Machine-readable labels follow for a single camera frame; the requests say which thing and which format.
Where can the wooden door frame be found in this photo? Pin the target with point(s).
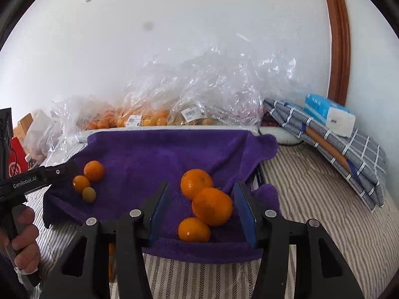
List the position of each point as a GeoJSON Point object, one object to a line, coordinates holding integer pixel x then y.
{"type": "Point", "coordinates": [338, 43]}

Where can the small brown fruit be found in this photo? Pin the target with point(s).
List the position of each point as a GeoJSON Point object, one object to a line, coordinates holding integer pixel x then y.
{"type": "Point", "coordinates": [89, 194]}

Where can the grey checked folded cloth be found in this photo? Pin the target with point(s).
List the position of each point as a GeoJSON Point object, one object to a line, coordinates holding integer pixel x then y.
{"type": "Point", "coordinates": [361, 162]}

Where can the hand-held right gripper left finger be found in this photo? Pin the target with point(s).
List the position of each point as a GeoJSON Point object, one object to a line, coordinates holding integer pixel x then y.
{"type": "Point", "coordinates": [159, 215]}

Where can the clear bag of brown fruits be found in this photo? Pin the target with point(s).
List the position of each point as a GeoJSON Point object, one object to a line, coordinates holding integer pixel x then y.
{"type": "Point", "coordinates": [202, 116]}

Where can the clear bag of small oranges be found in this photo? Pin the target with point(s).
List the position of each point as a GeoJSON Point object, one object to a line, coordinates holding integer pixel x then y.
{"type": "Point", "coordinates": [93, 121]}

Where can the red paper bag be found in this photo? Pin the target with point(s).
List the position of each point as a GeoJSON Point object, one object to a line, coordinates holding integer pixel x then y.
{"type": "Point", "coordinates": [19, 157]}

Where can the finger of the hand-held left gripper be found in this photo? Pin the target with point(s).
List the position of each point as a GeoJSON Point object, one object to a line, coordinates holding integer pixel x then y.
{"type": "Point", "coordinates": [62, 171]}
{"type": "Point", "coordinates": [5, 137]}

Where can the striped cloth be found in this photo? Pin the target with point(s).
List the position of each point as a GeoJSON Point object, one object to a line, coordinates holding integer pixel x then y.
{"type": "Point", "coordinates": [311, 239]}

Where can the white plastic bag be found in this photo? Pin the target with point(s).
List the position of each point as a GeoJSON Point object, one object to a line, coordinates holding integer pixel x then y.
{"type": "Point", "coordinates": [39, 134]}

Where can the person's left hand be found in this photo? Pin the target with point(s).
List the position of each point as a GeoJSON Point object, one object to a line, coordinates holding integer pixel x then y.
{"type": "Point", "coordinates": [26, 239]}

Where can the blue and white tissue pack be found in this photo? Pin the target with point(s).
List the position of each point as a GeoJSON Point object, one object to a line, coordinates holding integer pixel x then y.
{"type": "Point", "coordinates": [330, 115]}

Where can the brown cardboard box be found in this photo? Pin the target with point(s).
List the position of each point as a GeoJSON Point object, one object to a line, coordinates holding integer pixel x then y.
{"type": "Point", "coordinates": [25, 124]}

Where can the purple towel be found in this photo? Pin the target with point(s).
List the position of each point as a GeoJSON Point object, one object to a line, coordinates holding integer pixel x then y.
{"type": "Point", "coordinates": [140, 162]}

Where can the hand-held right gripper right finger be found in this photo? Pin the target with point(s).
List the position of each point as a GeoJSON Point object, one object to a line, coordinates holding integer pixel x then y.
{"type": "Point", "coordinates": [246, 211]}

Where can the large marked orange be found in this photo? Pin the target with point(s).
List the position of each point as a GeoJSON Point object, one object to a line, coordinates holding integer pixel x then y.
{"type": "Point", "coordinates": [212, 206]}

